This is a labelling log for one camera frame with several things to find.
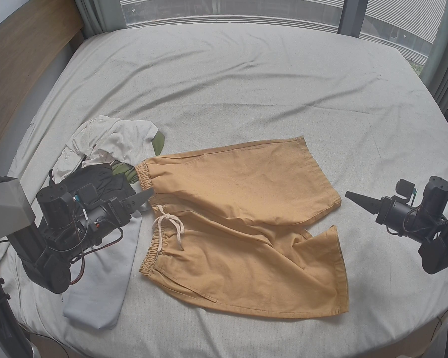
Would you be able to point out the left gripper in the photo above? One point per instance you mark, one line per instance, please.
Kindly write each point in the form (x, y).
(108, 216)

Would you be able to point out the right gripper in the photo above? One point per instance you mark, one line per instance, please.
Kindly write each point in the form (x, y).
(395, 214)

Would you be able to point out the tan shorts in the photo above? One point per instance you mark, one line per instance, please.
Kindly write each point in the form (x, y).
(246, 185)

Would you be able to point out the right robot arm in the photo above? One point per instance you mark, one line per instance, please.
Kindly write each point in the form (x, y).
(438, 196)

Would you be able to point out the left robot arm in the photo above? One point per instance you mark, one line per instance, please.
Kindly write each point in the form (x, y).
(11, 207)

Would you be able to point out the bed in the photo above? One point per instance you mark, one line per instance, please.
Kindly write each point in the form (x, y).
(246, 69)

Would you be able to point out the green garment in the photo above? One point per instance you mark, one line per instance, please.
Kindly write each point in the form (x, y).
(124, 170)

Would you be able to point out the black garment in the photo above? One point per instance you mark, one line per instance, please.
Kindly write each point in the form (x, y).
(104, 177)

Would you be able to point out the white garment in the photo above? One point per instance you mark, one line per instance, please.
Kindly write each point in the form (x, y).
(115, 140)

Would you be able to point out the pale blue garment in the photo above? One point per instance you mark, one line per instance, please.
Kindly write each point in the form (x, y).
(97, 293)

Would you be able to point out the grey-green curtain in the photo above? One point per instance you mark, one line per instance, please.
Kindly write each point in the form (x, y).
(446, 50)
(97, 6)

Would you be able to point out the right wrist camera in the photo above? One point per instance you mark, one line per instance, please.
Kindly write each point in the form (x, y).
(405, 188)

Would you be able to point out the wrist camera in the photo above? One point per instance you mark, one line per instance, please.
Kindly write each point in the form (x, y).
(405, 188)
(86, 194)

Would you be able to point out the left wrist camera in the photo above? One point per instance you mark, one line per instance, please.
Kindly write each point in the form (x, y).
(86, 194)

